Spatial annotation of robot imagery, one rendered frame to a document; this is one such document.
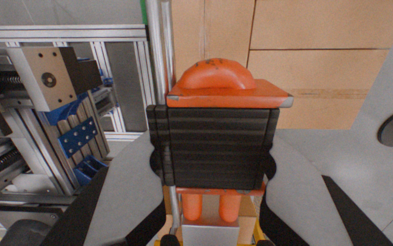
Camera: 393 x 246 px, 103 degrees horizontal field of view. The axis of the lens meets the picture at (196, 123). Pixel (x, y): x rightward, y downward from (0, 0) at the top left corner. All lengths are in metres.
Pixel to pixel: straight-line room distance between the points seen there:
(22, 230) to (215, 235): 0.65
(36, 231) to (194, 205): 0.64
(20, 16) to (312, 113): 2.06
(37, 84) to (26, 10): 1.39
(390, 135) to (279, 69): 1.60
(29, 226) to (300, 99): 1.16
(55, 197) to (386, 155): 2.61
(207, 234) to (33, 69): 0.45
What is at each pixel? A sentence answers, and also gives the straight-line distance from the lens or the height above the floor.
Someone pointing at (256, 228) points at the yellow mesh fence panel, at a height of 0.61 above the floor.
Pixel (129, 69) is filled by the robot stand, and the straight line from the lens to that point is 1.23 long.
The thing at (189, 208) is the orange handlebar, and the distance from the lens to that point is 0.18.
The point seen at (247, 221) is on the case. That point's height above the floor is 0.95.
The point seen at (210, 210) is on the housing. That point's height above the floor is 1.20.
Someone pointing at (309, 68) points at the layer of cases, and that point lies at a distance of 0.92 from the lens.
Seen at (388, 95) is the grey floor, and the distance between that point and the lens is 2.06.
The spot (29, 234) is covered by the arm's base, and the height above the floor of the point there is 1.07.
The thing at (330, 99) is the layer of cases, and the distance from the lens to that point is 1.03.
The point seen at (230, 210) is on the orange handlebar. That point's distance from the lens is 0.18.
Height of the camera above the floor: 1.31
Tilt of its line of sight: 63 degrees down
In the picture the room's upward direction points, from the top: 175 degrees counter-clockwise
